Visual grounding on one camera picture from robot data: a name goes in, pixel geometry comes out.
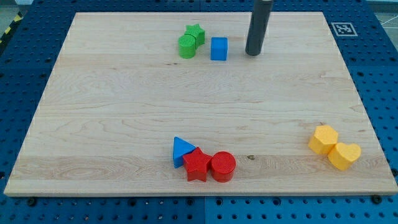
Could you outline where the blue triangle block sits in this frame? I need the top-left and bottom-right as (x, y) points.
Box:
(172, 136), (196, 168)

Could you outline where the red star block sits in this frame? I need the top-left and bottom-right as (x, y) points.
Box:
(183, 147), (212, 182)

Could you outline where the red cylinder block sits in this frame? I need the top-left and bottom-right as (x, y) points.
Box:
(211, 151), (236, 182)

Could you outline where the blue cube block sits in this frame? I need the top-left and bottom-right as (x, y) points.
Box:
(210, 37), (228, 61)

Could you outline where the green cylinder block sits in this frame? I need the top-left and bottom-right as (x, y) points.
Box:
(178, 34), (196, 59)

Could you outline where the green star block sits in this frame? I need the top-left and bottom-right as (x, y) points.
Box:
(184, 24), (205, 48)

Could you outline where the light wooden board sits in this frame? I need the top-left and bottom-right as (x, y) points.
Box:
(4, 12), (397, 197)

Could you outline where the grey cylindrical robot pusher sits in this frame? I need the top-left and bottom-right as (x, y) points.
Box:
(245, 0), (274, 56)

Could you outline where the yellow hexagon block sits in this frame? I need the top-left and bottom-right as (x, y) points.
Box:
(308, 125), (339, 154)

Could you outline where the yellow heart block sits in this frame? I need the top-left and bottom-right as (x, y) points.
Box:
(328, 142), (362, 170)

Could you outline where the white fiducial marker tag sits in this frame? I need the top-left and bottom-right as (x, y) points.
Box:
(331, 22), (358, 37)

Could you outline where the yellow black hazard tape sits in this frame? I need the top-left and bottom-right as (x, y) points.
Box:
(1, 12), (24, 45)

